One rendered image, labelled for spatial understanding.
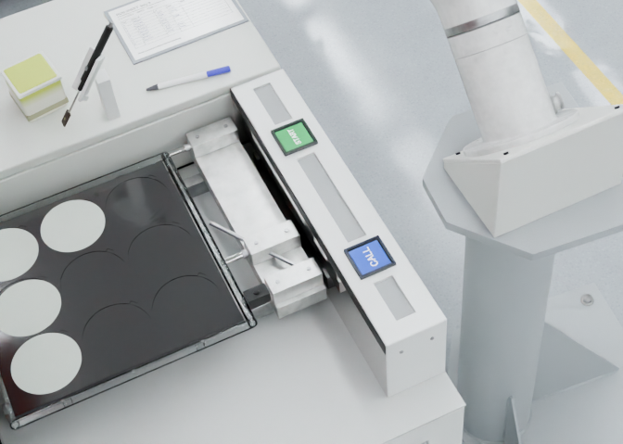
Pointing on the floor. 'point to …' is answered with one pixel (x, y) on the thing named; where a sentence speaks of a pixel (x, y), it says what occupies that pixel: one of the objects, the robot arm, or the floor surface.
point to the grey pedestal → (530, 318)
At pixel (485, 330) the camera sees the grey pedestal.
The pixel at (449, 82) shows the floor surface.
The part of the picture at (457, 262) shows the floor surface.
